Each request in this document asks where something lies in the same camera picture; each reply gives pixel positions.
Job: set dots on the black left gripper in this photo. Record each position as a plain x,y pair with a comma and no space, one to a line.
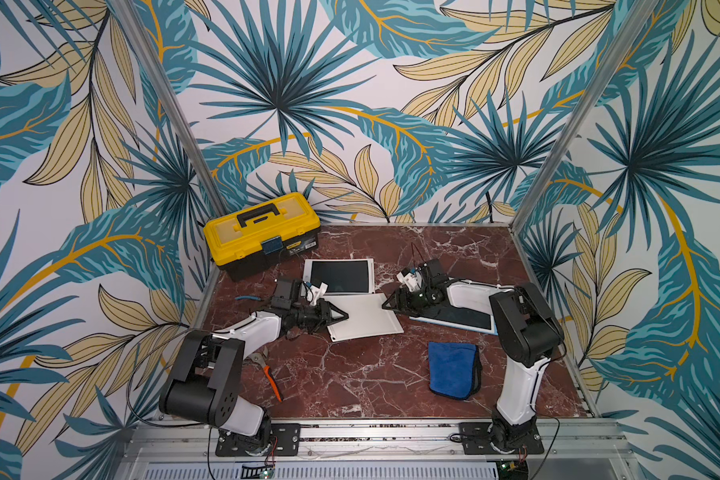
325,315

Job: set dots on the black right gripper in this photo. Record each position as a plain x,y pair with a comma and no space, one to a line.
411,297

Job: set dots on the white drawing tablet front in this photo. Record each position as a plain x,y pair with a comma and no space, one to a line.
366,317

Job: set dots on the white drawing tablet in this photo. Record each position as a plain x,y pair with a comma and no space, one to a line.
366,317
341,276

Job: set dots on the blue microfiber cloth black trim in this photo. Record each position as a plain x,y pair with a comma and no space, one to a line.
455,370

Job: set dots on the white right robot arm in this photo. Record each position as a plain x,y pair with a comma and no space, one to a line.
526,328

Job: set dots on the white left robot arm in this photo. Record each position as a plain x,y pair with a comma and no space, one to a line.
205,381

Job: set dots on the blue framed drawing tablet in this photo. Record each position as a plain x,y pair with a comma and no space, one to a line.
466,306

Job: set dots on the yellow black toolbox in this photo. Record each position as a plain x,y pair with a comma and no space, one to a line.
251,241

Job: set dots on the orange handled cutter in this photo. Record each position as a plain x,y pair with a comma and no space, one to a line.
260,360

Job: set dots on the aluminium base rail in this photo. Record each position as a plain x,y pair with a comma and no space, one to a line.
351,448

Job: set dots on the left aluminium corner post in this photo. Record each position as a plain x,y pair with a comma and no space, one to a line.
136,33

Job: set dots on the aluminium corner post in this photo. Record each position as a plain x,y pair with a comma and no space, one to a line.
613,57
136,33

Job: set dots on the right aluminium corner post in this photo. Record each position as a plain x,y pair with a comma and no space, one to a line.
613,57

